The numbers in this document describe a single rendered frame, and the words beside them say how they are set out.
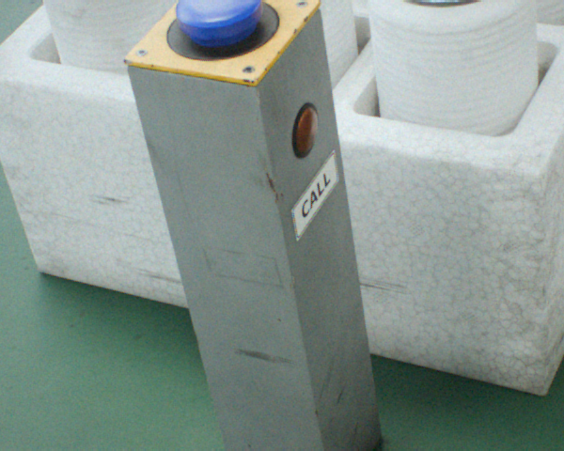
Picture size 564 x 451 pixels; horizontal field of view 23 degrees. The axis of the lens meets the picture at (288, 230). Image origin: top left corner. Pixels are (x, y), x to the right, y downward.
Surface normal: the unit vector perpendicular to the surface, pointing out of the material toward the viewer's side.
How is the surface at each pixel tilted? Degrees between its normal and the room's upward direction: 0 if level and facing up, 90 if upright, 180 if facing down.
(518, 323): 90
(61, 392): 0
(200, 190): 90
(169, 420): 0
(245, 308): 90
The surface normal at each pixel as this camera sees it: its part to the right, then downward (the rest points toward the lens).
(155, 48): -0.14, -0.76
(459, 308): -0.43, 0.63
